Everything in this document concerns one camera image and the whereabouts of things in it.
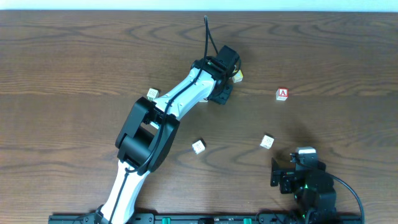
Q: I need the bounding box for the plain wooden block centre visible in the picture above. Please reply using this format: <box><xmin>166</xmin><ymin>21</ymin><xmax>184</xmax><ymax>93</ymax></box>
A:
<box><xmin>192</xmin><ymin>139</ymin><xmax>206</xmax><ymax>154</ymax></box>

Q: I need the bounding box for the red letter A block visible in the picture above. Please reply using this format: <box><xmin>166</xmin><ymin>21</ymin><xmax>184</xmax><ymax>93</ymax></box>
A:
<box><xmin>275</xmin><ymin>88</ymin><xmax>289</xmax><ymax>101</ymax></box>

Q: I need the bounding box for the yellow top wooden block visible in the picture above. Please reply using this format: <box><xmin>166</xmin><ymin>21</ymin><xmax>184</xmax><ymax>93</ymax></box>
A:
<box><xmin>232</xmin><ymin>70</ymin><xmax>243</xmax><ymax>83</ymax></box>

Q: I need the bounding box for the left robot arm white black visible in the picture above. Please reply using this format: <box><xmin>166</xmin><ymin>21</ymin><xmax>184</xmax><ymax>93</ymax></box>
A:
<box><xmin>94</xmin><ymin>45</ymin><xmax>241</xmax><ymax>223</ymax></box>

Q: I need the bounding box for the plain wooden block right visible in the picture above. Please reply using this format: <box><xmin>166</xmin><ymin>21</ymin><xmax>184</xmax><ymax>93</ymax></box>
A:
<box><xmin>260</xmin><ymin>135</ymin><xmax>274</xmax><ymax>149</ymax></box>

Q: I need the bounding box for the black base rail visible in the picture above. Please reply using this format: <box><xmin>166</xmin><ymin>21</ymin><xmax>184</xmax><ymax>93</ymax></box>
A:
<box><xmin>48</xmin><ymin>213</ymin><xmax>363</xmax><ymax>224</ymax></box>

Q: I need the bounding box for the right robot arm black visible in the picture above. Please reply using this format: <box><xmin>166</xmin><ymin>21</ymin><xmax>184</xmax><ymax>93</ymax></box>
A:
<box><xmin>271</xmin><ymin>149</ymin><xmax>341</xmax><ymax>224</ymax></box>

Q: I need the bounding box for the plain wooden block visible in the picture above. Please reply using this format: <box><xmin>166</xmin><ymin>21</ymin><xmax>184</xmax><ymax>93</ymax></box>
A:
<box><xmin>260</xmin><ymin>135</ymin><xmax>274</xmax><ymax>149</ymax></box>
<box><xmin>192</xmin><ymin>139</ymin><xmax>206</xmax><ymax>154</ymax></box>

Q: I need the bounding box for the green edged wooden block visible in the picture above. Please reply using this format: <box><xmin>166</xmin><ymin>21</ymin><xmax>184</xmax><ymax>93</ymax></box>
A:
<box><xmin>147</xmin><ymin>88</ymin><xmax>159</xmax><ymax>101</ymax></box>

